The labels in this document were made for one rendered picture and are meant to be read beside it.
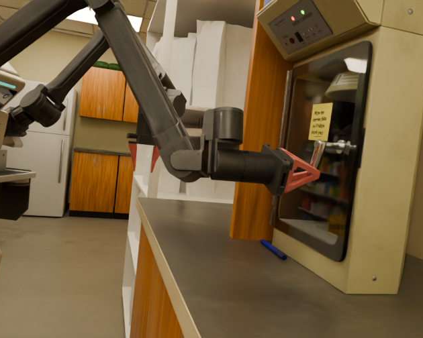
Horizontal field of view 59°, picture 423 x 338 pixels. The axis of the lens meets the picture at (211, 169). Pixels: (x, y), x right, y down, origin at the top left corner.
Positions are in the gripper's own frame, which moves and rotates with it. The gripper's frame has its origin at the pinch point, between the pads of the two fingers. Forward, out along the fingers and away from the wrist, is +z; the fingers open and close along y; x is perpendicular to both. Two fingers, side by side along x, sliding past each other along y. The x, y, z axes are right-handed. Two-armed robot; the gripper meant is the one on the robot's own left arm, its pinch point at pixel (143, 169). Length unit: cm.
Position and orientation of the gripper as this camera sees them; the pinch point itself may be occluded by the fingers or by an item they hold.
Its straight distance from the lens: 103.3
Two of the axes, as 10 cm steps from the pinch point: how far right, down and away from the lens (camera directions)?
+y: 9.6, 0.9, 2.6
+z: -1.1, 9.9, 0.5
